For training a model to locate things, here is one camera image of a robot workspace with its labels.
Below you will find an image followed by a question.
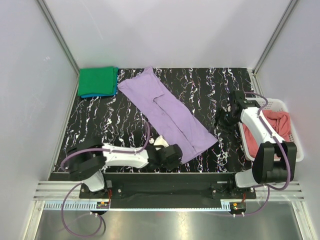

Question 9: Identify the purple t shirt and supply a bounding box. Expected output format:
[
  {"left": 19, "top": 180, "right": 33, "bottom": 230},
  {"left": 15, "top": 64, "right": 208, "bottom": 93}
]
[{"left": 118, "top": 67, "right": 218, "bottom": 164}]

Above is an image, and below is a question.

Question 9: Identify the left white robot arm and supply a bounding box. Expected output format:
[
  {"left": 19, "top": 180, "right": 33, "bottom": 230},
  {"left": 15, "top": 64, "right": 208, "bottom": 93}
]
[{"left": 60, "top": 138, "right": 183, "bottom": 192}]

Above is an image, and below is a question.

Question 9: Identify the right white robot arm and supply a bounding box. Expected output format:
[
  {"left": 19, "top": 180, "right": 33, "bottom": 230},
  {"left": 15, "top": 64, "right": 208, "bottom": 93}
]
[{"left": 214, "top": 106, "right": 297, "bottom": 191}]

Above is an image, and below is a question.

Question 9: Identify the white plastic laundry basket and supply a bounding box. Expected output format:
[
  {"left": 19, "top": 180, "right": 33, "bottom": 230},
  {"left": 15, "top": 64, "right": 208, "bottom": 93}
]
[{"left": 238, "top": 98, "right": 304, "bottom": 162}]

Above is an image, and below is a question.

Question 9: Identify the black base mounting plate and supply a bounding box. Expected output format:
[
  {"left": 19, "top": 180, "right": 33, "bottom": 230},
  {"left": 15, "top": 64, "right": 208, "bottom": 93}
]
[{"left": 79, "top": 173, "right": 257, "bottom": 210}]

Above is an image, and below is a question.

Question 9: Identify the red t shirt in basket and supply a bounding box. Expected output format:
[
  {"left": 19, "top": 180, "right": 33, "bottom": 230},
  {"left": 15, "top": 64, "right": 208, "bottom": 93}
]
[{"left": 242, "top": 110, "right": 291, "bottom": 158}]

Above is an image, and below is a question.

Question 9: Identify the folded green t shirt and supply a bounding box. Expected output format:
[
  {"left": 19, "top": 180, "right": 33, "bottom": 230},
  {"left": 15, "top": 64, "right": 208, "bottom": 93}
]
[{"left": 77, "top": 66, "right": 118, "bottom": 97}]

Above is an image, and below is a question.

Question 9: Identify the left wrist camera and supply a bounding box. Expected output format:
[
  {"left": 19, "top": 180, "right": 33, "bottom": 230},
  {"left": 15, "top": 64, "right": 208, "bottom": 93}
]
[{"left": 149, "top": 135, "right": 169, "bottom": 150}]

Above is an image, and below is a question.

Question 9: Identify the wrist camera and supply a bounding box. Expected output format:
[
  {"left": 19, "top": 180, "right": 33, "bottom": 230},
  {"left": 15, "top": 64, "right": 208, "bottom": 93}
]
[
  {"left": 228, "top": 90, "right": 260, "bottom": 113},
  {"left": 149, "top": 135, "right": 169, "bottom": 150}
]

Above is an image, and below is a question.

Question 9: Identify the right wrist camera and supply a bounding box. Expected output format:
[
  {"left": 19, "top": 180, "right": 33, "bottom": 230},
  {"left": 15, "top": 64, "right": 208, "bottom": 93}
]
[{"left": 228, "top": 90, "right": 260, "bottom": 113}]

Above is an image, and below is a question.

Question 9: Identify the white slotted cable duct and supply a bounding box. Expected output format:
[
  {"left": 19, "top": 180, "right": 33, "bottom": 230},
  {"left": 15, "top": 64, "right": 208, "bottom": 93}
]
[{"left": 44, "top": 200, "right": 232, "bottom": 211}]

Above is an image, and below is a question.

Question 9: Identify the aluminium frame rail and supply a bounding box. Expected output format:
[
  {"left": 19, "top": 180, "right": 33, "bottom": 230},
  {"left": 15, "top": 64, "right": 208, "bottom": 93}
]
[{"left": 32, "top": 181, "right": 305, "bottom": 202}]

